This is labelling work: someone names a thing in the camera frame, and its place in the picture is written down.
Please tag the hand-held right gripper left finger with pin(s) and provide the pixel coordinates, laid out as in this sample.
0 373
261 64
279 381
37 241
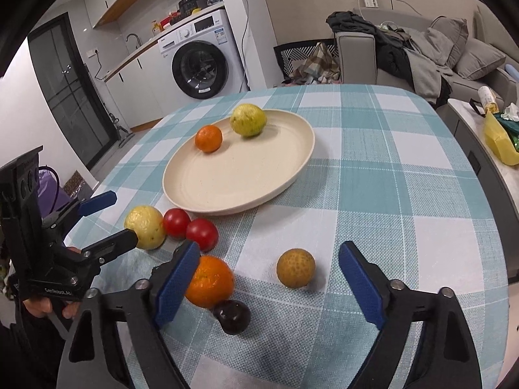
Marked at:
178 283

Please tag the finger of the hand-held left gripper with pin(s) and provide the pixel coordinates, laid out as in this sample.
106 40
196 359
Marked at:
117 243
97 202

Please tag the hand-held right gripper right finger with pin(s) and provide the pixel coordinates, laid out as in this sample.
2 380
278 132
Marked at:
361 279

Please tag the yellow guava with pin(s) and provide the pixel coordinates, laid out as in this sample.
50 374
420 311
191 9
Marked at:
145 227

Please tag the large orange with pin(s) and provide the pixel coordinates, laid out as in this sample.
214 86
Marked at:
213 281

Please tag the red tomato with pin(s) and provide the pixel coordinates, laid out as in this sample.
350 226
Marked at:
201 234
176 223

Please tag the brown speckled pear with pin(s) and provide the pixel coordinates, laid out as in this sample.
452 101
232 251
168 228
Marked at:
296 268

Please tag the dark purple fruit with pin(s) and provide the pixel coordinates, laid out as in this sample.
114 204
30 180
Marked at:
238 322
222 308

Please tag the cream round plate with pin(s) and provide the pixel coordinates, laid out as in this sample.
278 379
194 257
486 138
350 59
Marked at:
243 170

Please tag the person's left forearm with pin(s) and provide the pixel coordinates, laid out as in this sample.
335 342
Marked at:
24 352

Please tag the person's left hand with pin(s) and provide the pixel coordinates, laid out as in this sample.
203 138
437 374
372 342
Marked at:
36 308

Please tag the brown patterned box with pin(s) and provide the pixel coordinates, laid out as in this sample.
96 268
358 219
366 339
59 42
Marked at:
75 182

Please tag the purple plastic bag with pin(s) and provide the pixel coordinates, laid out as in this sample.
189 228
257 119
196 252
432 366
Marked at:
50 194

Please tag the floor mop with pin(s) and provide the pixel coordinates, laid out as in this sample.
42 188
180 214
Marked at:
119 129

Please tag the teal checked tablecloth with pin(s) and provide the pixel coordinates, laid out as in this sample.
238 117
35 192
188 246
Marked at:
365 170

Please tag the dark glass door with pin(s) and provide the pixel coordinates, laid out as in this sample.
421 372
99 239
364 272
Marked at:
69 89

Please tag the white kitchen counter cabinets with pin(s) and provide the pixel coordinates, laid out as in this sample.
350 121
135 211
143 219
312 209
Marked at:
133 85

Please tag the small orange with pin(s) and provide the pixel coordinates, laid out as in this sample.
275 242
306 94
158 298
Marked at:
209 138

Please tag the metal faucet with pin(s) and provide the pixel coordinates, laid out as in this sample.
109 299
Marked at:
133 39

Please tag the green guava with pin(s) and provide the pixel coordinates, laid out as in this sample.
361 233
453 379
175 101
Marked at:
248 119

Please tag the white side table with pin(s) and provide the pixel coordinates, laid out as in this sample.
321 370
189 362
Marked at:
478 150

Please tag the white washing machine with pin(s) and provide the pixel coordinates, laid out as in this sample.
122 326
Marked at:
202 60

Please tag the yellow bottle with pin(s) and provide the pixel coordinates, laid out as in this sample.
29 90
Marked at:
156 28

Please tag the red box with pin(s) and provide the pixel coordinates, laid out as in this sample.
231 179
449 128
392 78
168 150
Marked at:
168 22

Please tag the yellow plastic bag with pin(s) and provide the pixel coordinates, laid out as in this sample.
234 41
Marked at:
498 142

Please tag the grey sofa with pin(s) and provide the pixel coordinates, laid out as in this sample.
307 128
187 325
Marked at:
357 60

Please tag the black pressure cooker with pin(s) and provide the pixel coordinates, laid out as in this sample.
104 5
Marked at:
190 4

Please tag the plaid cloth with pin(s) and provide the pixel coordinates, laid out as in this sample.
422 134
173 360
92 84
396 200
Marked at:
320 63

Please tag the white bottle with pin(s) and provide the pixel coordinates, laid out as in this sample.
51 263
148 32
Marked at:
488 99

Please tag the grey garment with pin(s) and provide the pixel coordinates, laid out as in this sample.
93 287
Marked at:
425 65

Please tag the black patterned basket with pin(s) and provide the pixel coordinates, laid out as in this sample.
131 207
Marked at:
292 54

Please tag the grey cushion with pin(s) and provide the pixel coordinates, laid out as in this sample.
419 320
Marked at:
450 34
480 58

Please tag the dark clothes pile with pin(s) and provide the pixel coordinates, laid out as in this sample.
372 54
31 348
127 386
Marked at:
365 24

